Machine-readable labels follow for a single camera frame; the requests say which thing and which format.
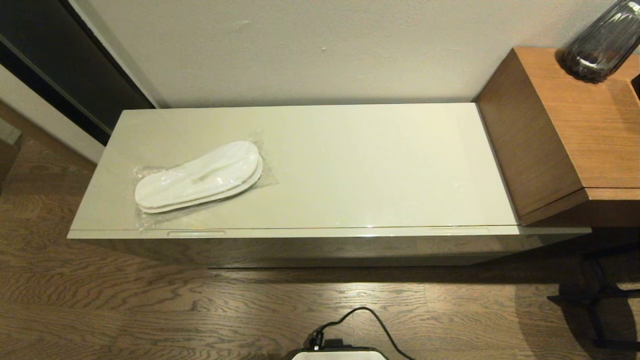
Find brown wooden desk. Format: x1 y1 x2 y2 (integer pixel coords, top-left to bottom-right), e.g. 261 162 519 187
474 46 640 228

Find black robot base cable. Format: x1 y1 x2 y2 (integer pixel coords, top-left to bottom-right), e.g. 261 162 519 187
309 306 416 360

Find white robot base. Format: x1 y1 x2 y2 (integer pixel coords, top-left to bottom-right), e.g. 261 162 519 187
285 339 390 360

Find dark ribbed glass vase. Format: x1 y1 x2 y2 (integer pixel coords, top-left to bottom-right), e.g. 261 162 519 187
560 0 640 84

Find dark sliding door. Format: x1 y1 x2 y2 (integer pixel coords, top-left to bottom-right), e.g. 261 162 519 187
0 0 156 147

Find grey brown furniture piece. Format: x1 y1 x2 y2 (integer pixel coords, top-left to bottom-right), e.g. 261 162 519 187
0 125 23 193

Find black chair legs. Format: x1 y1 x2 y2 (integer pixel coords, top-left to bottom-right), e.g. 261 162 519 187
546 242 640 351

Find bagged white slippers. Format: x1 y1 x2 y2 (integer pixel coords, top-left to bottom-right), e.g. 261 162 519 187
132 131 278 228

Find white glossy drawer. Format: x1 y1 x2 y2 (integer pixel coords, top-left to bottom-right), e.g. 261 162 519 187
67 225 592 268

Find white glossy cabinet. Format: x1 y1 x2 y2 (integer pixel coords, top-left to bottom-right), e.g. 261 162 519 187
70 102 521 232

